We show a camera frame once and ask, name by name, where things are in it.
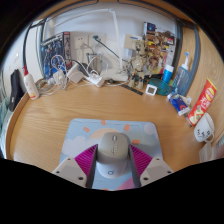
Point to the beige robot figure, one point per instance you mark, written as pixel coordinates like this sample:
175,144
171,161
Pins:
138,65

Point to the teal blanket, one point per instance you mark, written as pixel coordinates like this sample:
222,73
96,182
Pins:
3,116

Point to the white mug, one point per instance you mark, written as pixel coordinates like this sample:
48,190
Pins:
204,128

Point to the small white cube clock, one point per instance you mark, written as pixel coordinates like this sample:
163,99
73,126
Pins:
151,90

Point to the white red-pump lotion bottle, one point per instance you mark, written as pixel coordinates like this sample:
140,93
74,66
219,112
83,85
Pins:
31,86

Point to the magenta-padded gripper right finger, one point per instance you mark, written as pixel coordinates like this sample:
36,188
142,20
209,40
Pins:
156,168

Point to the small white printed box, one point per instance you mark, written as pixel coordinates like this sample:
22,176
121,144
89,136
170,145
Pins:
132,41

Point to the light blue printed mouse pad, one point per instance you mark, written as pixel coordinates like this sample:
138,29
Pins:
80,133

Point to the colourful printed box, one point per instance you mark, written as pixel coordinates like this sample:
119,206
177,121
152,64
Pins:
160,46

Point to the white wall outlet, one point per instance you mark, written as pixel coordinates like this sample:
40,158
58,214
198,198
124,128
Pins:
80,41
100,46

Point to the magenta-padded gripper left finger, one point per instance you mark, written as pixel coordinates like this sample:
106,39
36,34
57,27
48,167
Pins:
68,168

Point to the blue spray bottle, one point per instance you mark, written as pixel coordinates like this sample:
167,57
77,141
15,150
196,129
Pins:
181,78

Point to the blue robot model kit box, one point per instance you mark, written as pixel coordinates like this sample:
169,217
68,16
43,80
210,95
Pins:
53,50

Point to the red chips can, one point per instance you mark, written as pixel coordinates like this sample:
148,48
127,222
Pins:
202,101

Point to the black bag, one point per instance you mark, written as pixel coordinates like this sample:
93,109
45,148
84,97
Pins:
16,90

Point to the grey computer mouse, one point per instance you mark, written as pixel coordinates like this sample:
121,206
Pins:
112,153

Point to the teal bowl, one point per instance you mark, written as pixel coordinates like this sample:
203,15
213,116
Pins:
161,87

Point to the blue snack packet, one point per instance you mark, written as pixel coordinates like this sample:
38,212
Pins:
179,104

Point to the glass jar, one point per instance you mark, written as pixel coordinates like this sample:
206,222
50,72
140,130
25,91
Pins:
94,61

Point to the tall white power adapter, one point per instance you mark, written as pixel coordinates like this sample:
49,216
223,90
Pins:
76,75

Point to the blue tube with white cap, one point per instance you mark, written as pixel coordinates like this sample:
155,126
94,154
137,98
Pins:
168,74

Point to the black ruler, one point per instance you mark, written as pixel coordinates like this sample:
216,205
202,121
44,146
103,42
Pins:
131,89

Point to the white power strip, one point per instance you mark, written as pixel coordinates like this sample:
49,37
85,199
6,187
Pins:
96,81

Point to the square white power adapter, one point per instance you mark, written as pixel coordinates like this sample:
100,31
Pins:
58,77

